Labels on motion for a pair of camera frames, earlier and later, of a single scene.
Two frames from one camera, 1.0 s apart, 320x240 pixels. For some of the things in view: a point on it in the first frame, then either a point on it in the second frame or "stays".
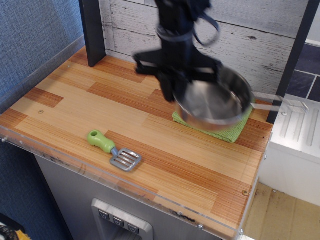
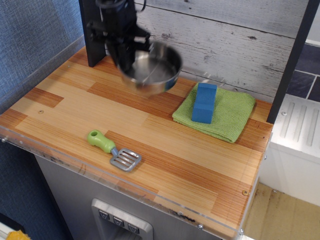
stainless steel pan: (216, 99) → (155, 68)
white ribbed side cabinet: (291, 164) stays
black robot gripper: (177, 56) → (117, 26)
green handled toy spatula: (124, 159) stays
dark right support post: (299, 44) stays
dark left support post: (92, 30) stays
